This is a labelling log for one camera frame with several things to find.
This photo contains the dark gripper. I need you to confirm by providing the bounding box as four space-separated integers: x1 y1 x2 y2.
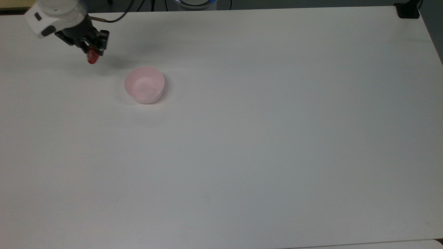
55 19 110 56

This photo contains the red strawberry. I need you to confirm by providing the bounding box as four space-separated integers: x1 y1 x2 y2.
87 48 100 65

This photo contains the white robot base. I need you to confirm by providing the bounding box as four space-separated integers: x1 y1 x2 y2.
173 0 218 10

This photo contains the pink plastic bowl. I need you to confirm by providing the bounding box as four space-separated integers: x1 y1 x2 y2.
124 66 165 104

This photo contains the black table corner clamp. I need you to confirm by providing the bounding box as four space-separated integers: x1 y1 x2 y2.
394 0 423 19

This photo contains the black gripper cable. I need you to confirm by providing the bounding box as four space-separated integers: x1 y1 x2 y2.
87 0 146 24

